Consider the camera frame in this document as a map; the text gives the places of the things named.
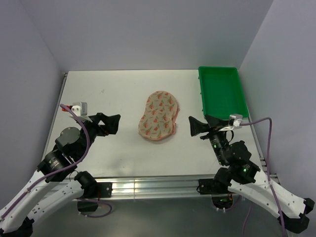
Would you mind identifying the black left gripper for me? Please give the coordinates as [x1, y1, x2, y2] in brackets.
[77, 112, 120, 159]

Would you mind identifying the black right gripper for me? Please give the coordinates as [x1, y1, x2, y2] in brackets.
[188, 114, 229, 164]

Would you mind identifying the floral pink mesh laundry bag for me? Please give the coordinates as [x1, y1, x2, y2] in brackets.
[138, 91, 180, 141]

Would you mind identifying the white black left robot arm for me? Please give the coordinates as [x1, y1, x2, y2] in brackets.
[0, 113, 120, 237]

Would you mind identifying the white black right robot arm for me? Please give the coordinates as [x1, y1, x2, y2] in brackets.
[189, 114, 315, 234]

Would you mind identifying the green plastic tray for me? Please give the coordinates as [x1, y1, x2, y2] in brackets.
[198, 66, 249, 119]

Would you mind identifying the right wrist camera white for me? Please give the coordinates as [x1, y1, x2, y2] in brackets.
[220, 114, 243, 131]

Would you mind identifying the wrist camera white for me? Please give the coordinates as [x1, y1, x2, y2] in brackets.
[220, 114, 243, 131]
[62, 102, 92, 122]

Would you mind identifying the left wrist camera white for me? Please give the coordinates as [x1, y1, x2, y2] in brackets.
[62, 102, 92, 122]

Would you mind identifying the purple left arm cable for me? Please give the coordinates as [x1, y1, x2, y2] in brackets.
[0, 103, 114, 220]

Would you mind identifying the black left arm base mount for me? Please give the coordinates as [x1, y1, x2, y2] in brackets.
[77, 182, 113, 214]

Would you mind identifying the aluminium table frame rail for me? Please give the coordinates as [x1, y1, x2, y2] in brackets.
[24, 73, 283, 200]

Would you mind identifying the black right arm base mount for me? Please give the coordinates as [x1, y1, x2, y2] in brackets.
[196, 179, 241, 213]

